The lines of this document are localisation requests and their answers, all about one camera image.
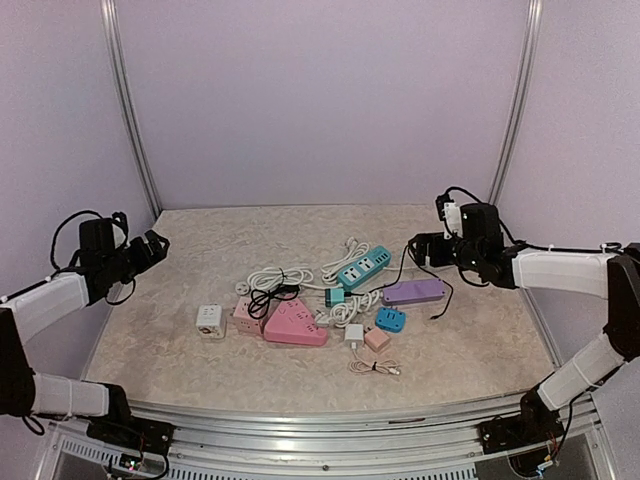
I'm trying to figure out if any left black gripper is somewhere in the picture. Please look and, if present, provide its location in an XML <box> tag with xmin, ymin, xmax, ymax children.
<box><xmin>103</xmin><ymin>229</ymin><xmax>169</xmax><ymax>284</ymax></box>

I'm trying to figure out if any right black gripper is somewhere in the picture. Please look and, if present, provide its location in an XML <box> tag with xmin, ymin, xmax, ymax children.
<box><xmin>409</xmin><ymin>231</ymin><xmax>483</xmax><ymax>272</ymax></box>

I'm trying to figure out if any blue square plug adapter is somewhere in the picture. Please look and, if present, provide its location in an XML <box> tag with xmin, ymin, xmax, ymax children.
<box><xmin>375</xmin><ymin>307</ymin><xmax>406</xmax><ymax>333</ymax></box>

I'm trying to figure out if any white cartoon charger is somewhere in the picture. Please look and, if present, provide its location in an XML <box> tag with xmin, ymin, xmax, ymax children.
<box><xmin>195</xmin><ymin>304</ymin><xmax>227</xmax><ymax>340</ymax></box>

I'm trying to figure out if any mint green charger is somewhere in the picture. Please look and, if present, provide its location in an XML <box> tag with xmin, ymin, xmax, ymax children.
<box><xmin>324</xmin><ymin>287</ymin><xmax>346</xmax><ymax>308</ymax></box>

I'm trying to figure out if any small pink charger plug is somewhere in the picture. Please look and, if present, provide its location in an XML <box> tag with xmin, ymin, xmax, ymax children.
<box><xmin>364</xmin><ymin>327</ymin><xmax>391</xmax><ymax>354</ymax></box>

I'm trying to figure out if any pink cube socket adapter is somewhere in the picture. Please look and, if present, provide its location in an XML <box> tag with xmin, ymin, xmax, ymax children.
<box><xmin>231</xmin><ymin>296</ymin><xmax>266</xmax><ymax>336</ymax></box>

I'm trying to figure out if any white power cord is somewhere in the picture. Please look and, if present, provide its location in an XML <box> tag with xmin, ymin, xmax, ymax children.
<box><xmin>234</xmin><ymin>264</ymin><xmax>331</xmax><ymax>329</ymax></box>

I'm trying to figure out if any pink triangular power socket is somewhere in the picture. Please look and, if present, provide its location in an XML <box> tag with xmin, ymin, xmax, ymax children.
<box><xmin>263</xmin><ymin>298</ymin><xmax>328</xmax><ymax>347</ymax></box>

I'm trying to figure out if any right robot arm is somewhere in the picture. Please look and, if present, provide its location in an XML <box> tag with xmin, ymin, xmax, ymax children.
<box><xmin>407</xmin><ymin>194</ymin><xmax>639</xmax><ymax>444</ymax></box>

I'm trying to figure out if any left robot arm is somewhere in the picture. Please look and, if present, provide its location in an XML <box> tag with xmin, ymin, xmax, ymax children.
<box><xmin>1</xmin><ymin>210</ymin><xmax>170</xmax><ymax>445</ymax></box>

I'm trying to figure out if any teal power strip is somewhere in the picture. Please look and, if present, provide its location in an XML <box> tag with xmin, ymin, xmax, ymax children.
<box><xmin>337</xmin><ymin>246</ymin><xmax>392</xmax><ymax>291</ymax></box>

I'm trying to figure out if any purple power strip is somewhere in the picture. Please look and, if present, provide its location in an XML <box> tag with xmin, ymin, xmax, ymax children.
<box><xmin>381</xmin><ymin>278</ymin><xmax>446</xmax><ymax>307</ymax></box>

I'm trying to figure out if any thin black cable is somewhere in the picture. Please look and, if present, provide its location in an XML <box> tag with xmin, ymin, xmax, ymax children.
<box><xmin>344</xmin><ymin>244</ymin><xmax>455</xmax><ymax>321</ymax></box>

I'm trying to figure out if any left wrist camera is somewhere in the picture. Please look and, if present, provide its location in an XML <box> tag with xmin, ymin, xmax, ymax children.
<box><xmin>111</xmin><ymin>212</ymin><xmax>129</xmax><ymax>248</ymax></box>

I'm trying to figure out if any white cord of teal strip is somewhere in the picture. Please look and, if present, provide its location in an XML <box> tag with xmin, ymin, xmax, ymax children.
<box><xmin>319</xmin><ymin>236</ymin><xmax>386</xmax><ymax>331</ymax></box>

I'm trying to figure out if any black usb cable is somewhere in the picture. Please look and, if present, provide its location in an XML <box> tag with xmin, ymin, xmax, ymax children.
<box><xmin>247</xmin><ymin>269</ymin><xmax>304</xmax><ymax>319</ymax></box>

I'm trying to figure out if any pink usb cable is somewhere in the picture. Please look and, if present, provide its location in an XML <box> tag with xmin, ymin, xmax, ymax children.
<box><xmin>347</xmin><ymin>347</ymin><xmax>403</xmax><ymax>377</ymax></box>

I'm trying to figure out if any aluminium front rail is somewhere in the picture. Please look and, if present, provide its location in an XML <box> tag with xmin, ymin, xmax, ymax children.
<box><xmin>29</xmin><ymin>389</ymin><xmax>616</xmax><ymax>480</ymax></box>

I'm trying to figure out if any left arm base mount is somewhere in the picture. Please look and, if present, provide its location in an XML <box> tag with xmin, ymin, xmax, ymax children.
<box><xmin>86</xmin><ymin>417</ymin><xmax>176</xmax><ymax>455</ymax></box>

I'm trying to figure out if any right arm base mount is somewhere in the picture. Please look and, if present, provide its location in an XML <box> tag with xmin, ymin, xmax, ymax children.
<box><xmin>477</xmin><ymin>415</ymin><xmax>564</xmax><ymax>455</ymax></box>

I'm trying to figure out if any left aluminium post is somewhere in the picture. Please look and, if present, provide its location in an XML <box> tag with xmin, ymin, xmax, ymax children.
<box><xmin>100</xmin><ymin>0</ymin><xmax>162</xmax><ymax>218</ymax></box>

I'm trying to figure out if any aluminium post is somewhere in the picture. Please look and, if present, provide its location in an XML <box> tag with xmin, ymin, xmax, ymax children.
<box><xmin>100</xmin><ymin>0</ymin><xmax>162</xmax><ymax>218</ymax></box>
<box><xmin>488</xmin><ymin>0</ymin><xmax>544</xmax><ymax>204</ymax></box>

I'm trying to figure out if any right aluminium post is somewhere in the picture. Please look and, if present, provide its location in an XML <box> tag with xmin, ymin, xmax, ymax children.
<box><xmin>488</xmin><ymin>0</ymin><xmax>544</xmax><ymax>204</ymax></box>

